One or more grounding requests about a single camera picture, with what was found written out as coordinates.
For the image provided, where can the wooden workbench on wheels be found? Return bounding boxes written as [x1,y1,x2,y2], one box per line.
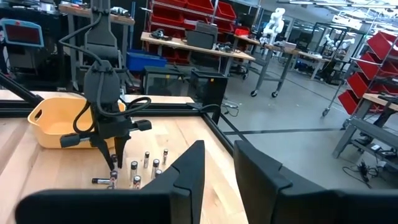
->
[233,34,330,99]

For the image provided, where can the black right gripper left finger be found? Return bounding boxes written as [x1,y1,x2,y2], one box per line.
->
[15,140,206,224]

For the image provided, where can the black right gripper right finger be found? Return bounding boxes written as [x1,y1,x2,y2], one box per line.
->
[233,140,398,224]

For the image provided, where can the yellow plastic bin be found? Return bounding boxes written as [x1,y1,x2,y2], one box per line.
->
[27,96,127,149]

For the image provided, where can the blue-framed screen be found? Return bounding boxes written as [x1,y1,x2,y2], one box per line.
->
[0,18,45,48]

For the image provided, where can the red bin rack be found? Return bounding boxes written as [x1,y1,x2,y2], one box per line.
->
[323,30,398,118]
[149,0,251,65]

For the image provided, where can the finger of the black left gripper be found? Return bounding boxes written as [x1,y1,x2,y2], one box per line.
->
[114,135,131,169]
[90,138,114,172]

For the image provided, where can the black floor cables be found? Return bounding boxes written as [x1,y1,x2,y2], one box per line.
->
[341,160,385,190]

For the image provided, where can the grey equipment case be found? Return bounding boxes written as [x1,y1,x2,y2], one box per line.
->
[185,22,219,50]

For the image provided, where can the black computer tower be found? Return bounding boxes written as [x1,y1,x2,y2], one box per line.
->
[142,65,187,96]
[188,68,229,108]

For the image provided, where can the grey metal bench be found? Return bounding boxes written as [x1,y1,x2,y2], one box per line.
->
[331,93,398,170]

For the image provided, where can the black table frame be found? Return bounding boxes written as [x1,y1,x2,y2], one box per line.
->
[0,71,237,156]

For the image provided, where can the blue plastic bin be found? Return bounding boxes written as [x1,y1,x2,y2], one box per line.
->
[126,49,168,73]

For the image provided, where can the black hand tool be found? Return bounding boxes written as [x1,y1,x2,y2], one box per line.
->
[150,28,172,41]

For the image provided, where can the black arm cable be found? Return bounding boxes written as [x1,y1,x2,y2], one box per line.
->
[58,12,152,135]

